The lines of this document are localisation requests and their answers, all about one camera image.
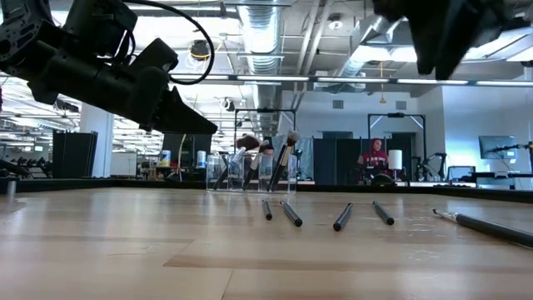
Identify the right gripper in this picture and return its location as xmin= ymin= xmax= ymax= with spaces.
xmin=372 ymin=0 xmax=517 ymax=81

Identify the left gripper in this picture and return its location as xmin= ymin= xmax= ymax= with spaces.
xmin=27 ymin=37 xmax=218 ymax=135

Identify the fan makeup brush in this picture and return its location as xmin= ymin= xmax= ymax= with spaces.
xmin=212 ymin=133 xmax=262 ymax=191

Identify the medium makeup brush silver ferrule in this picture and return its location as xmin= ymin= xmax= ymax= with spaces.
xmin=242 ymin=139 xmax=271 ymax=192

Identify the fluffy round makeup brush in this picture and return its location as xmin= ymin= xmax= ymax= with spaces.
xmin=271 ymin=129 xmax=301 ymax=193

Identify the ceiling light strip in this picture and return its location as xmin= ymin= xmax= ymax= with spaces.
xmin=170 ymin=74 xmax=533 ymax=87

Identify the clear acrylic brush organizer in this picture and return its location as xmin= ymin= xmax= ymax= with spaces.
xmin=206 ymin=152 xmax=298 ymax=195

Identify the black cabinet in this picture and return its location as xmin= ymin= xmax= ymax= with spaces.
xmin=52 ymin=130 xmax=99 ymax=179

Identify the white cylinder lamp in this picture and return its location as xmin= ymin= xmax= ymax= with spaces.
xmin=387 ymin=149 xmax=404 ymax=171

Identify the small desk monitor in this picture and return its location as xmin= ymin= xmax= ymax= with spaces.
xmin=447 ymin=165 xmax=476 ymax=183

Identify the person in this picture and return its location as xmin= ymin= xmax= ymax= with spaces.
xmin=356 ymin=137 xmax=391 ymax=184

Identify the black dome object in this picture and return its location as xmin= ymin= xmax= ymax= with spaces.
xmin=371 ymin=172 xmax=397 ymax=187

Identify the black partition panel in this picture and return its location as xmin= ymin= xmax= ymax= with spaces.
xmin=312 ymin=131 xmax=426 ymax=185

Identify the thin makeup brush gold ferrule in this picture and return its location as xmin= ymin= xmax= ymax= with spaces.
xmin=431 ymin=207 xmax=533 ymax=250
xmin=371 ymin=200 xmax=396 ymax=227
xmin=332 ymin=202 xmax=354 ymax=233

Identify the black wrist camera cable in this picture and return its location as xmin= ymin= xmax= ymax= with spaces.
xmin=122 ymin=0 xmax=217 ymax=87

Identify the black aluminium table frame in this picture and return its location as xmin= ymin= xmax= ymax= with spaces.
xmin=0 ymin=177 xmax=533 ymax=205

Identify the black background rig frame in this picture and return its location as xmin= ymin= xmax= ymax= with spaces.
xmin=366 ymin=112 xmax=427 ymax=184

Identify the wall monitor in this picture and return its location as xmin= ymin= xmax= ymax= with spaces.
xmin=478 ymin=134 xmax=518 ymax=161

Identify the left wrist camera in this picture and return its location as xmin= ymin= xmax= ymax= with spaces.
xmin=62 ymin=0 xmax=139 ymax=59

